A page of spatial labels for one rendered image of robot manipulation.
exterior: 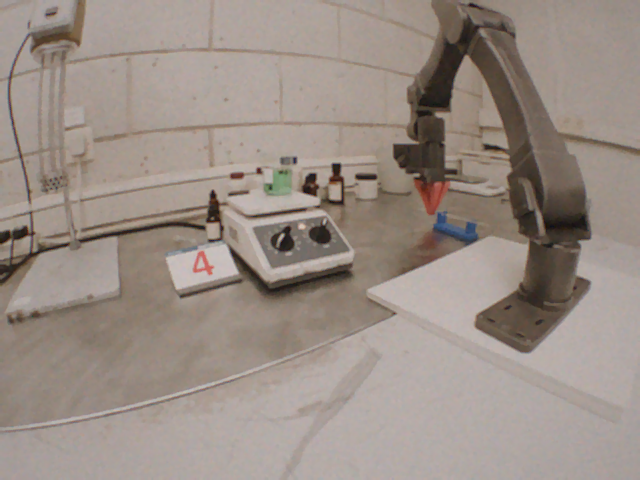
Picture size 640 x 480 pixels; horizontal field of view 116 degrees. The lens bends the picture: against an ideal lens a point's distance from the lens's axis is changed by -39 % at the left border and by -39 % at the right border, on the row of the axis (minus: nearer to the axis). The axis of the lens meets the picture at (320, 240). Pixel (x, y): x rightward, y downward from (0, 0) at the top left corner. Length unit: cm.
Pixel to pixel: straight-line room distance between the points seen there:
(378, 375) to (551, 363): 15
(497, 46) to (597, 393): 39
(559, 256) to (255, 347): 30
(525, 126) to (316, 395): 32
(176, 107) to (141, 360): 71
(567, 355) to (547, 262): 9
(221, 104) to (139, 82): 24
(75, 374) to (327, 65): 105
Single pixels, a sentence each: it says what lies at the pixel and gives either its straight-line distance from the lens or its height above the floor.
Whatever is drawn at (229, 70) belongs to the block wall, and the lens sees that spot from 96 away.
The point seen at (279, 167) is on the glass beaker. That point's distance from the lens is 51.
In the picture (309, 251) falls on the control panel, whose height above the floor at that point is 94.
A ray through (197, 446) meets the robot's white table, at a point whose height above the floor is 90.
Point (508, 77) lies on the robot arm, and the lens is 41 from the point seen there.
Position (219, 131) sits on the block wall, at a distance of 93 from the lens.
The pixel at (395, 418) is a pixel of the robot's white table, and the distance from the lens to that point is 24.
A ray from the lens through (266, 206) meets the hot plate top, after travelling 46.
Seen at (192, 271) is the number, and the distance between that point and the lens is 45.
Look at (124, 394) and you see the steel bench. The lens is 29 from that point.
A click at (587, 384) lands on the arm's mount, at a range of 29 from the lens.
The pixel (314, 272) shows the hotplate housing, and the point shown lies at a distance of 43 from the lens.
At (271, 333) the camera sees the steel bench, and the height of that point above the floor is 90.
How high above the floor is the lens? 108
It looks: 18 degrees down
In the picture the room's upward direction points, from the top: 1 degrees counter-clockwise
